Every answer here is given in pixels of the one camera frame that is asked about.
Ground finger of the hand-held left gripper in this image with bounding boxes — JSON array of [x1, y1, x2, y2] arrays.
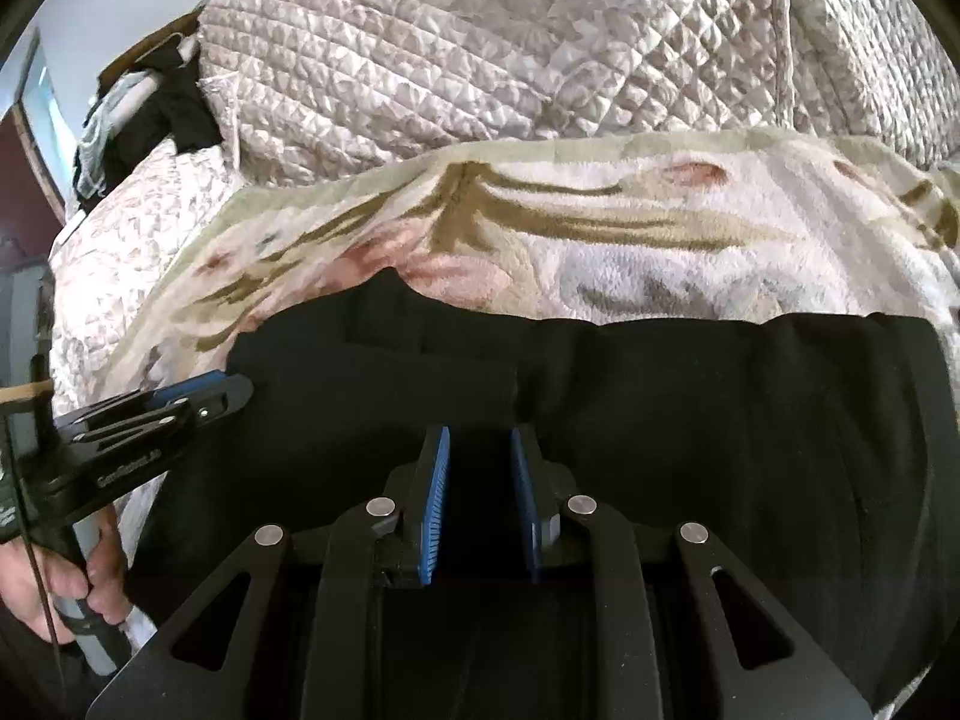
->
[[71, 370, 230, 428], [52, 375, 254, 466]]

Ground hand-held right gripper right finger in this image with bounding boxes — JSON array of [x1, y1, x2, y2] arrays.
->
[[510, 424, 875, 720]]

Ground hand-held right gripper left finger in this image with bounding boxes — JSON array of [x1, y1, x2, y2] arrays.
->
[[85, 424, 453, 720]]

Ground black pants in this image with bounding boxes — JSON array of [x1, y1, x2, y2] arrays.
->
[[127, 270, 960, 720]]

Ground person's left hand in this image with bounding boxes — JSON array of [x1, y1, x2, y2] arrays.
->
[[0, 502, 140, 646]]

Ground quilted floral bedspread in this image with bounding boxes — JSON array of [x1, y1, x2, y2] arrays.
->
[[49, 139, 248, 421]]

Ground black cloth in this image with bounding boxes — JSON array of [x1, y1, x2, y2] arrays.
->
[[75, 45, 226, 203]]

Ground pale white cloth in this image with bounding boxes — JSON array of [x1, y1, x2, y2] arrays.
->
[[75, 71, 158, 196]]

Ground floral fleece blanket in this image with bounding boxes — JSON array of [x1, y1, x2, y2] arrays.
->
[[94, 127, 960, 653]]

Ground wooden framed window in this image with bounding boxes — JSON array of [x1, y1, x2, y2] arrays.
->
[[11, 30, 72, 222]]

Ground wooden headboard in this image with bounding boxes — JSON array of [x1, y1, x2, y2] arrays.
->
[[97, 11, 200, 87]]

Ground quilted beige bedspread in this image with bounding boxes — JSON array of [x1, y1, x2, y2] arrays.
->
[[195, 0, 796, 188]]

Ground quilted beige pillow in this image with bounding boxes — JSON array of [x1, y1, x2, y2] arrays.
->
[[780, 0, 960, 173]]

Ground thin black cable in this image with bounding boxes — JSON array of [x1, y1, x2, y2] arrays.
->
[[0, 390, 65, 650]]

